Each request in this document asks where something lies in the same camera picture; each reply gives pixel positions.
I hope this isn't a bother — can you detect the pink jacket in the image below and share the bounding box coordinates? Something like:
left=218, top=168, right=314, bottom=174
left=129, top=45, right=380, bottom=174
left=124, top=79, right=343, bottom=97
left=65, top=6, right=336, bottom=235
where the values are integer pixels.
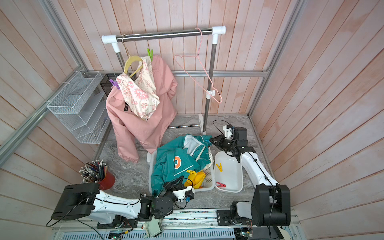
left=106, top=55, right=178, bottom=163

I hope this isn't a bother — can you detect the white wire mesh wall shelf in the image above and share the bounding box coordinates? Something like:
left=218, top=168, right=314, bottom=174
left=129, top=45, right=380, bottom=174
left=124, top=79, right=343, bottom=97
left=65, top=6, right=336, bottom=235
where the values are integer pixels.
left=48, top=71, right=110, bottom=144

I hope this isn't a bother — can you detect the green-white box on rail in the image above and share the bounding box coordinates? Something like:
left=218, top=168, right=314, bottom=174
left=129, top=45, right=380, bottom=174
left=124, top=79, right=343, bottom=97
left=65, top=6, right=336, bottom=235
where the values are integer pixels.
left=142, top=218, right=163, bottom=238

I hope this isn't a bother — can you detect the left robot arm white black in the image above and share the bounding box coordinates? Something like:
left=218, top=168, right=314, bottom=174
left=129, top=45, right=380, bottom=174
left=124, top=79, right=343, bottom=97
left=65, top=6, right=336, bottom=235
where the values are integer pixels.
left=51, top=182, right=195, bottom=225

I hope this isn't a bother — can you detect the pink wire hanger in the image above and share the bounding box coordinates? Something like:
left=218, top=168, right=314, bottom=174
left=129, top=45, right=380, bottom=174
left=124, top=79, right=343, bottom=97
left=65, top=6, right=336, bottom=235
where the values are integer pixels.
left=174, top=28, right=223, bottom=104

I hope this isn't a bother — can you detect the floral pink white garment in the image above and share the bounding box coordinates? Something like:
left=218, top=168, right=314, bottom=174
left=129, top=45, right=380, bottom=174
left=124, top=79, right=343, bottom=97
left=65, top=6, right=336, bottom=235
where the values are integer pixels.
left=116, top=56, right=160, bottom=121

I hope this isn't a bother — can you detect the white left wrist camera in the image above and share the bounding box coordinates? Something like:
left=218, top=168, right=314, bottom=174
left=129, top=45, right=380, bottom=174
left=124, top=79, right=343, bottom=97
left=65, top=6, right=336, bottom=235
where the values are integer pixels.
left=173, top=186, right=195, bottom=202

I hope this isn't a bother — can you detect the white plastic tray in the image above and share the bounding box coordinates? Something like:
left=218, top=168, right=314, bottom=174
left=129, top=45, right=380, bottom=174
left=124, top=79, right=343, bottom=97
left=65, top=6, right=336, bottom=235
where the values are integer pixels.
left=214, top=152, right=243, bottom=193

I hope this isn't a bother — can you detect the purple clothespin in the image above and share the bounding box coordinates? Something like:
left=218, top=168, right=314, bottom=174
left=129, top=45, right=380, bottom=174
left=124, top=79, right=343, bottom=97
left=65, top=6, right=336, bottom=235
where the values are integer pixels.
left=109, top=79, right=120, bottom=90

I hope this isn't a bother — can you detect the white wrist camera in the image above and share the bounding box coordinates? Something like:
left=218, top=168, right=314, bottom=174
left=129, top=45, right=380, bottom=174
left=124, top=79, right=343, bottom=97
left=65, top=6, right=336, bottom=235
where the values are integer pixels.
left=173, top=186, right=195, bottom=202
left=223, top=124, right=236, bottom=140

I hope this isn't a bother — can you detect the metal clothes rack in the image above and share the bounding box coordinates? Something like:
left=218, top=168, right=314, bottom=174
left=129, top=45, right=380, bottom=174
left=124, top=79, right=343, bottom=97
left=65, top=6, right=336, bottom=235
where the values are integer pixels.
left=101, top=26, right=227, bottom=135

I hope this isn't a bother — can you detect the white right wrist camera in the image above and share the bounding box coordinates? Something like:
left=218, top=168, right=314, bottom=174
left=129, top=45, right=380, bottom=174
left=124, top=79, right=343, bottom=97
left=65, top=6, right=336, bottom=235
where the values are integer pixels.
left=223, top=124, right=236, bottom=140

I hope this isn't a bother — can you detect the yellow jacket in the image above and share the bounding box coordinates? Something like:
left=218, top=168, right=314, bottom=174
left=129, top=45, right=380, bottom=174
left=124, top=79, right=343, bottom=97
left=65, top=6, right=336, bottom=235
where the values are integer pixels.
left=184, top=171, right=206, bottom=189

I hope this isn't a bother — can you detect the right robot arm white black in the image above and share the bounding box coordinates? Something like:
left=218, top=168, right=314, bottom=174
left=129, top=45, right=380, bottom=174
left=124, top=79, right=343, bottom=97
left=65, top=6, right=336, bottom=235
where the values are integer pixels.
left=210, top=125, right=291, bottom=227

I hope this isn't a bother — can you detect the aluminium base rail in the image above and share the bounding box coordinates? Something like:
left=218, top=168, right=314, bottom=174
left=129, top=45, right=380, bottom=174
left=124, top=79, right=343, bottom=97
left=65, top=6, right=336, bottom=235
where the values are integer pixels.
left=52, top=209, right=306, bottom=240

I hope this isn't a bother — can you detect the yellow clothespin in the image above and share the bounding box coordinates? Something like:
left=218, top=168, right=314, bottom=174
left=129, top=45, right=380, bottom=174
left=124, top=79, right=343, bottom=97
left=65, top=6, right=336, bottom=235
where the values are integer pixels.
left=216, top=163, right=223, bottom=172
left=187, top=170, right=197, bottom=175

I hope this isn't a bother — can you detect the yellow-green plastic hanger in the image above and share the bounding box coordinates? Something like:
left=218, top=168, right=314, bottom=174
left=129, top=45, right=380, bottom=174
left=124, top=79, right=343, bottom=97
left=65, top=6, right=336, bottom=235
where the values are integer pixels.
left=123, top=55, right=144, bottom=78

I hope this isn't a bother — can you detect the red cup of pencils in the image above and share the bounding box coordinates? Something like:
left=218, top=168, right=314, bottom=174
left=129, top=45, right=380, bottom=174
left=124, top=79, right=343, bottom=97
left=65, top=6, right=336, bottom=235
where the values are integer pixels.
left=79, top=160, right=116, bottom=190

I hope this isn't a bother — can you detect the white perforated laundry basket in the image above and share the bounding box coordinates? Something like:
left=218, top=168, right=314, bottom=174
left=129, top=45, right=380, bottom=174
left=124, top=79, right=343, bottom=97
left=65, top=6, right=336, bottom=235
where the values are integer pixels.
left=147, top=151, right=216, bottom=193

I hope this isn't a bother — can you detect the red clothespin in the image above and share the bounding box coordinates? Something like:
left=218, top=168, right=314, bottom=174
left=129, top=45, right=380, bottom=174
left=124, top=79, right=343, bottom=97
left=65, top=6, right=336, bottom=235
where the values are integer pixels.
left=216, top=182, right=226, bottom=188

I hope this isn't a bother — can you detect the green sweatshirt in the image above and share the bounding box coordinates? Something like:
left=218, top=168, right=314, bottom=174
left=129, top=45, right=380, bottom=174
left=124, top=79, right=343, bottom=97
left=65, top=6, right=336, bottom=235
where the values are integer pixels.
left=151, top=135, right=213, bottom=196

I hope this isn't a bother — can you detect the dark mesh wall basket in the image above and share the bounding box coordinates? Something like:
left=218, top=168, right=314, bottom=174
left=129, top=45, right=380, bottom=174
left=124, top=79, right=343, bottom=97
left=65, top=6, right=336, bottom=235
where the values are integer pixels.
left=100, top=74, right=117, bottom=96

